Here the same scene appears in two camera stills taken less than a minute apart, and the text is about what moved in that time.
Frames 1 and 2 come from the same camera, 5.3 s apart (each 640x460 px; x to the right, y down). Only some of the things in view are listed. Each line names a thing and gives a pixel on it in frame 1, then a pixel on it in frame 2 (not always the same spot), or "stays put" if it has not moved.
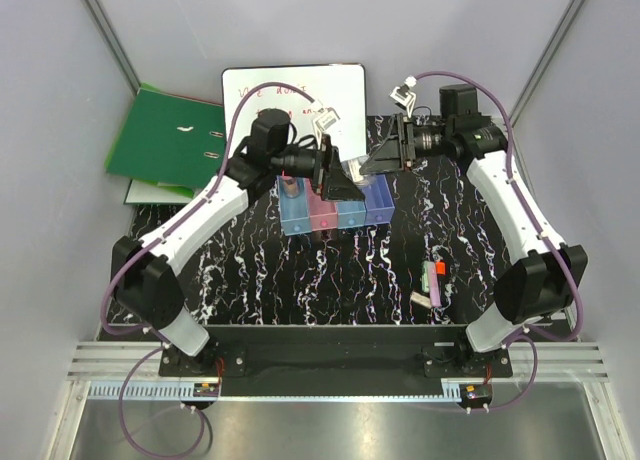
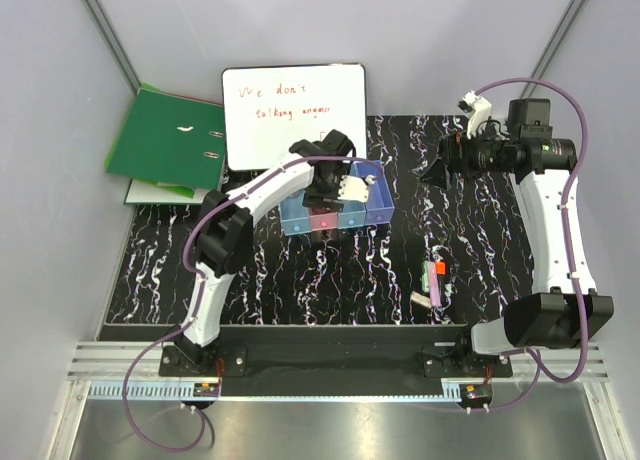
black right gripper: x=397 y=152 → x=455 y=150
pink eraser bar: x=434 y=289 stays put
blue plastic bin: x=351 y=213 stays put
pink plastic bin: x=323 y=215 stays put
